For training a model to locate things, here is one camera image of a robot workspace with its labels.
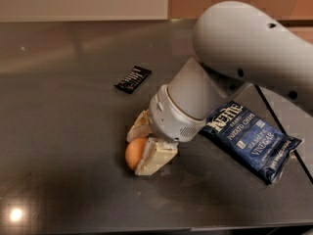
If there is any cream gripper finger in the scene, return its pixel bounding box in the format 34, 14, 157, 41
126, 110, 153, 142
135, 137, 178, 176

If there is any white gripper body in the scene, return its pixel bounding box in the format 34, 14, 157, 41
149, 84, 205, 142

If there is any orange fruit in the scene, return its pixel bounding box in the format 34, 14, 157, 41
125, 137, 148, 170

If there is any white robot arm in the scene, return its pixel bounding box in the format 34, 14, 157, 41
127, 1, 313, 175

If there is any black rxbar chocolate wrapper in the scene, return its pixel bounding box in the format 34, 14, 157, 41
115, 66, 152, 94

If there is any grey side table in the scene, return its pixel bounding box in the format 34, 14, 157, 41
235, 85, 313, 183

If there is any blue kettle chips bag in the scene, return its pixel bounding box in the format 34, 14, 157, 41
201, 101, 302, 184

